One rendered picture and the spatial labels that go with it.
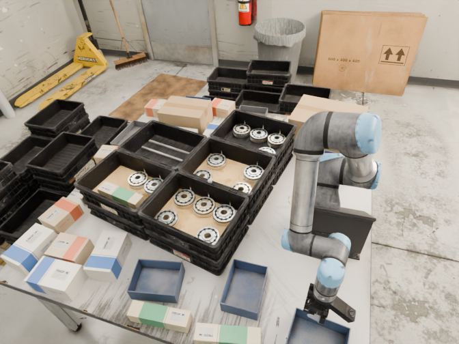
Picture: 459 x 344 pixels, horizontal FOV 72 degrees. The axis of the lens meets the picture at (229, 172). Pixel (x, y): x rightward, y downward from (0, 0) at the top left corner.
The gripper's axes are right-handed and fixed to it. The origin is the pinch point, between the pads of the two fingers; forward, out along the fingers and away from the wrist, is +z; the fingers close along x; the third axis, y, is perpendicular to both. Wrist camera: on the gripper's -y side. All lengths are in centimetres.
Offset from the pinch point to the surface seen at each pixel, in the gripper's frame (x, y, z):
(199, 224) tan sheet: -18, 59, -8
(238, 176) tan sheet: -52, 54, -8
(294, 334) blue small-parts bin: 7.2, 8.1, 4.9
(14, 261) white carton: 27, 128, -4
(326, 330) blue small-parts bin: 1.2, -2.7, 4.9
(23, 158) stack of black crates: -53, 245, 38
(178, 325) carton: 22, 48, -1
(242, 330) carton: 15.1, 25.7, -0.6
